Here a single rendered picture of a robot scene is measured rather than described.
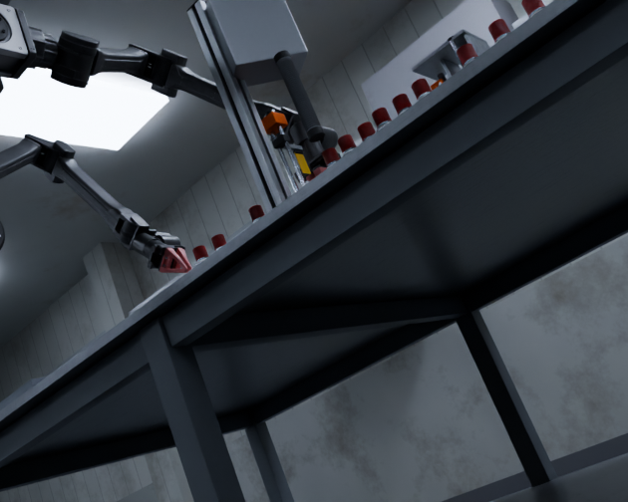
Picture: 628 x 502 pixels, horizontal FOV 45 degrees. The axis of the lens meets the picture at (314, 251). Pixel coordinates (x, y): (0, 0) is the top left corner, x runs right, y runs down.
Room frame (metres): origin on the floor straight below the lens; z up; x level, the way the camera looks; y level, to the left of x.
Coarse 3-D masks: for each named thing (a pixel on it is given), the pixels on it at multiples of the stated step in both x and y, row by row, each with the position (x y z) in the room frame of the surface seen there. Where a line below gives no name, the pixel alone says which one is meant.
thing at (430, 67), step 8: (464, 32) 1.38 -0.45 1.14; (448, 40) 1.40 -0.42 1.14; (456, 40) 1.40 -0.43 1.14; (464, 40) 1.42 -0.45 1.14; (480, 40) 1.45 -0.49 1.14; (440, 48) 1.42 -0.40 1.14; (448, 48) 1.42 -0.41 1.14; (432, 56) 1.43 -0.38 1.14; (440, 56) 1.44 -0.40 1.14; (448, 56) 1.46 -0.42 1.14; (456, 56) 1.47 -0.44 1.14; (424, 64) 1.45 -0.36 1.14; (432, 64) 1.46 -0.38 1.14; (440, 64) 1.48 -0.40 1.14; (456, 64) 1.50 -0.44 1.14; (416, 72) 1.47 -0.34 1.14; (424, 72) 1.48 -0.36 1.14; (432, 72) 1.50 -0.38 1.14; (440, 72) 1.51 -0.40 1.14
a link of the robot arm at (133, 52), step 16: (64, 32) 1.34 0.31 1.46; (80, 48) 1.35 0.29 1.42; (96, 48) 1.38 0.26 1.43; (128, 48) 1.66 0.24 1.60; (144, 48) 1.70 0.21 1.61; (96, 64) 1.44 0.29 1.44; (112, 64) 1.51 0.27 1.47; (128, 64) 1.60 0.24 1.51; (144, 64) 1.69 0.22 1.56; (160, 64) 1.70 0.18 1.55; (64, 80) 1.38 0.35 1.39; (80, 80) 1.40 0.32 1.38; (144, 80) 1.72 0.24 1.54; (160, 80) 1.72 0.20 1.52
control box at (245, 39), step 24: (216, 0) 1.42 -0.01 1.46; (240, 0) 1.44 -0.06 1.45; (264, 0) 1.46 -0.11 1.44; (216, 24) 1.43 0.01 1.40; (240, 24) 1.43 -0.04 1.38; (264, 24) 1.45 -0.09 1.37; (288, 24) 1.47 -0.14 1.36; (240, 48) 1.42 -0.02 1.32; (264, 48) 1.44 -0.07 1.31; (288, 48) 1.46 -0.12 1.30; (240, 72) 1.45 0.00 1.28; (264, 72) 1.49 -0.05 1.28
